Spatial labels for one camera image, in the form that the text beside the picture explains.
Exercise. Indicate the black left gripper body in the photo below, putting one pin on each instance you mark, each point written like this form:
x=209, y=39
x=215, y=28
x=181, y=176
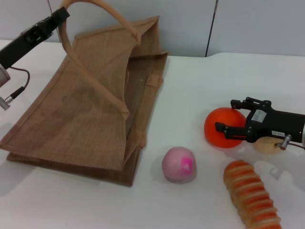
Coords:
x=26, y=43

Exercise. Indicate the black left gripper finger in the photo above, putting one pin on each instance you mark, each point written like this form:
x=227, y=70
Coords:
x=60, y=14

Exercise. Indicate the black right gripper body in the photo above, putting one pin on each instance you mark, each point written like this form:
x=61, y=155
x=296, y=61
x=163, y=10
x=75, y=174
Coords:
x=281, y=124

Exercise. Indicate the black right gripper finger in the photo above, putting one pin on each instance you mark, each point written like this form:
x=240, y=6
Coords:
x=257, y=103
x=237, y=133

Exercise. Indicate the orange fruit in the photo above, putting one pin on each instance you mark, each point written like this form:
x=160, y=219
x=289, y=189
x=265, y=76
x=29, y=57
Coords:
x=219, y=115

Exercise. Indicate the brown jute handbag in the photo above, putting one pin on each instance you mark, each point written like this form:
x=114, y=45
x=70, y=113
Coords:
x=83, y=107

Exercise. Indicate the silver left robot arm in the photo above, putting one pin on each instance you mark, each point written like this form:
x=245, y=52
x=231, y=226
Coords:
x=3, y=76

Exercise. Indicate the pale beige round bun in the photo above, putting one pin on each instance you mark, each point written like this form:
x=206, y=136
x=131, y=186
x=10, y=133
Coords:
x=268, y=146

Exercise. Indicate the orange striped bread roll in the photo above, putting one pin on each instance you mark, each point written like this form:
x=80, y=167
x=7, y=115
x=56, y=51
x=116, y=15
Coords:
x=250, y=193

